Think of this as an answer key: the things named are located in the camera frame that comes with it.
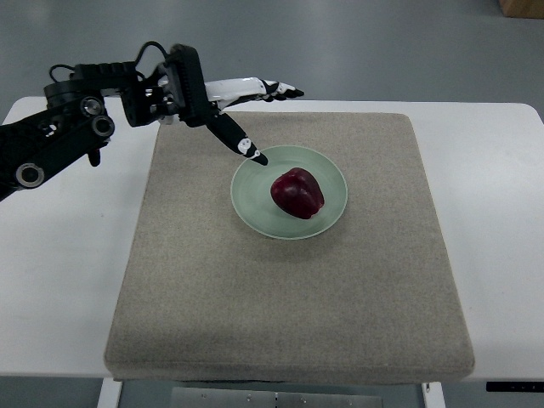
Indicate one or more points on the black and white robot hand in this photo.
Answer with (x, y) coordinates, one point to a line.
(179, 90)

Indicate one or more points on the red apple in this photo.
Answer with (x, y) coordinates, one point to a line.
(297, 193)

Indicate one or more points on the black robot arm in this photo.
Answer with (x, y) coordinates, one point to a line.
(75, 122)

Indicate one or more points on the light green plate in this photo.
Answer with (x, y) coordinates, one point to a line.
(252, 201)

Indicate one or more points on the beige fabric mat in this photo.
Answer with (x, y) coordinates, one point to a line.
(371, 300)

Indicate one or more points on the cardboard box corner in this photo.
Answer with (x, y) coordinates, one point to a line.
(524, 9)

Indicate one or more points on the black table control panel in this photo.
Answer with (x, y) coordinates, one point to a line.
(515, 387)

